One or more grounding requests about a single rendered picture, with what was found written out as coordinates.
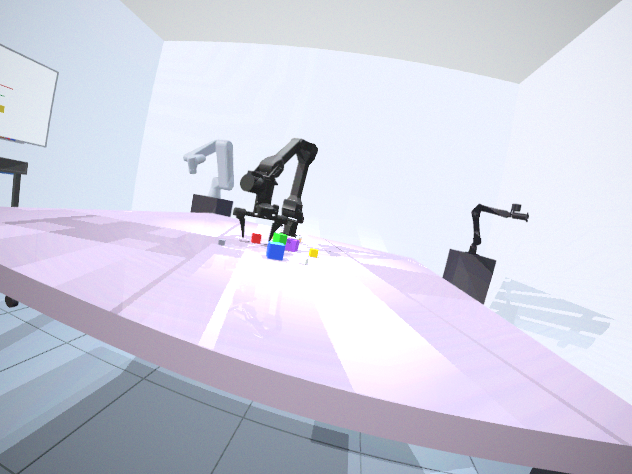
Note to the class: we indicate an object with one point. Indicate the blue block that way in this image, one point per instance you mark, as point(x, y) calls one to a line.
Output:
point(275, 250)

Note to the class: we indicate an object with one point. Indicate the purple block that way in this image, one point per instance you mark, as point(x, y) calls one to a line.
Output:
point(292, 245)

